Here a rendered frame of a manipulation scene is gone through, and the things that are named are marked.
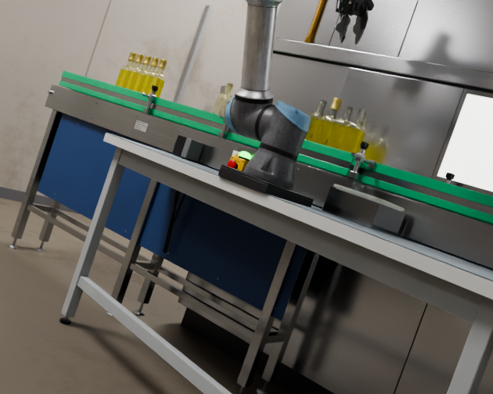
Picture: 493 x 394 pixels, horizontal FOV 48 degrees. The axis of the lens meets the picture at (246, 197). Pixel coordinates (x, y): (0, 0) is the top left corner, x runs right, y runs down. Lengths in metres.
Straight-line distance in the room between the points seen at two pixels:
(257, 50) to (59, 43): 2.95
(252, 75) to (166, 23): 3.27
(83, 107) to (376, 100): 1.43
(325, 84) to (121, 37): 2.57
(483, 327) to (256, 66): 0.93
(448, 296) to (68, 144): 2.16
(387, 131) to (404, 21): 0.45
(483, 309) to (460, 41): 1.28
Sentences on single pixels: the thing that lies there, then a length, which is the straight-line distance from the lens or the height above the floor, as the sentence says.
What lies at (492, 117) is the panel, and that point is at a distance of 2.11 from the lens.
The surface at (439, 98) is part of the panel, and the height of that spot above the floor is 1.27.
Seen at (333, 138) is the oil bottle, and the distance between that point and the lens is 2.12.
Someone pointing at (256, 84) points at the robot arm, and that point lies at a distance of 1.66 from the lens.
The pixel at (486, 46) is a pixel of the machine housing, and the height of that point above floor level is 1.49.
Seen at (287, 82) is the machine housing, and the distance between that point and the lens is 2.51.
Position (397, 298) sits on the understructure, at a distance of 2.14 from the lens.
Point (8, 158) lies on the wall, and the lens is 4.44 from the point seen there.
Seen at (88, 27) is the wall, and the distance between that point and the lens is 4.55.
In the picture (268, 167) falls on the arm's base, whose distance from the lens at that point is 1.58.
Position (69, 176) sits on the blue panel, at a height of 0.47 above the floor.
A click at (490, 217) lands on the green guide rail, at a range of 1.87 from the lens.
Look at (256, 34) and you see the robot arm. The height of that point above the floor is 1.16.
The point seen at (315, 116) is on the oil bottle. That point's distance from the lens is 2.18.
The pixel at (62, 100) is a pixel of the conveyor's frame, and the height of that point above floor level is 0.82.
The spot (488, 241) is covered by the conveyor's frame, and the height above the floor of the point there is 0.83.
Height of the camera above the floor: 0.79
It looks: 3 degrees down
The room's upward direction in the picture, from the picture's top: 19 degrees clockwise
